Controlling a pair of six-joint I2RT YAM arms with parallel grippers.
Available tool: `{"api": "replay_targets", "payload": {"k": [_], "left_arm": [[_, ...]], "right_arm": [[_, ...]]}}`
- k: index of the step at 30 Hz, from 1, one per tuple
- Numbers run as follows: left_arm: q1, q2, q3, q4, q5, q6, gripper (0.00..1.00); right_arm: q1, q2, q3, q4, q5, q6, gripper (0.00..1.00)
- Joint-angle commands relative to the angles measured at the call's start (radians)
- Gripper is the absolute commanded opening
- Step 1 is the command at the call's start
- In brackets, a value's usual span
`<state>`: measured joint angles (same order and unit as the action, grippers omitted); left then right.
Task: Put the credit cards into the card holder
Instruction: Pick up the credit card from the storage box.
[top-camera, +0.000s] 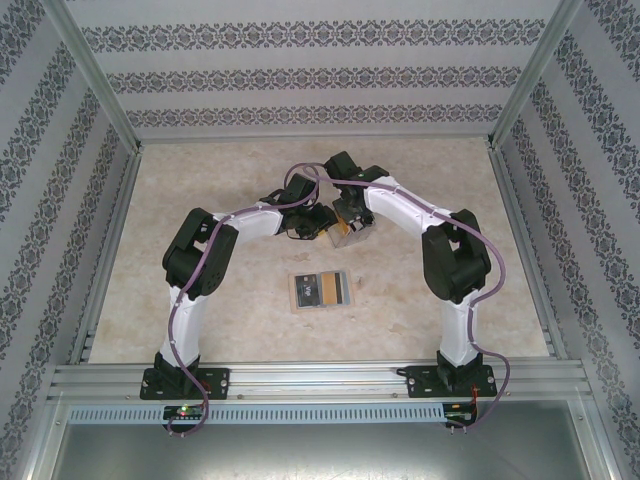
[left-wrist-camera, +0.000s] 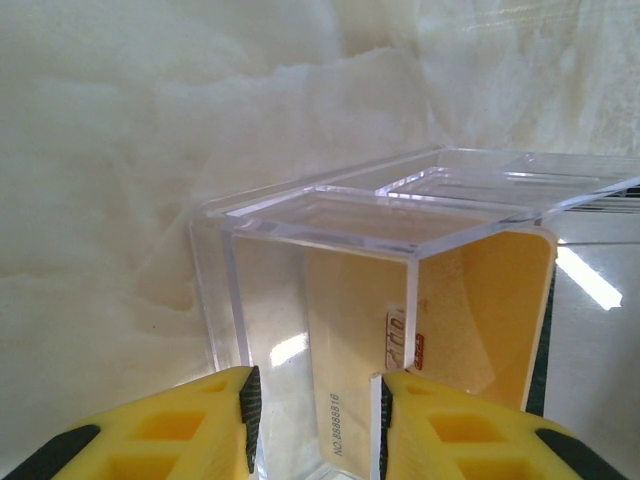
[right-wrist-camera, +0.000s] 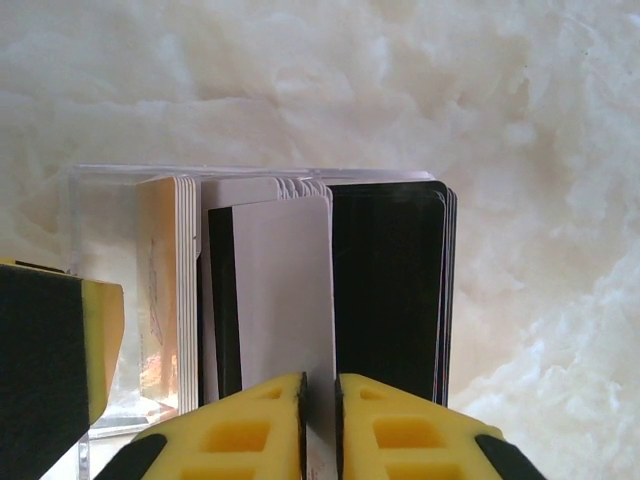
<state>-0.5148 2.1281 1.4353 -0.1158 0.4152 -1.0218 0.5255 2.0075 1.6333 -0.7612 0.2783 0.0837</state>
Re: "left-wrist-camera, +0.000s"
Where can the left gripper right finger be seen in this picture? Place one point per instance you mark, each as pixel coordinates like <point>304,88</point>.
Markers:
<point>480,435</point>

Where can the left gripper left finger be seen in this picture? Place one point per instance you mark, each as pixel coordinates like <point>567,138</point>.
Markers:
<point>150,435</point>

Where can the gold VIP card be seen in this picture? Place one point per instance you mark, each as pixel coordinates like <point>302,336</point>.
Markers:
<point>350,310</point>

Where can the clear acrylic card box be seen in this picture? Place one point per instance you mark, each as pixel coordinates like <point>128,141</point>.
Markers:
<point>320,225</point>

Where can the grey card stack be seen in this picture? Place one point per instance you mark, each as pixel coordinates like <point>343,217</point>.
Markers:
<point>590,360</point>

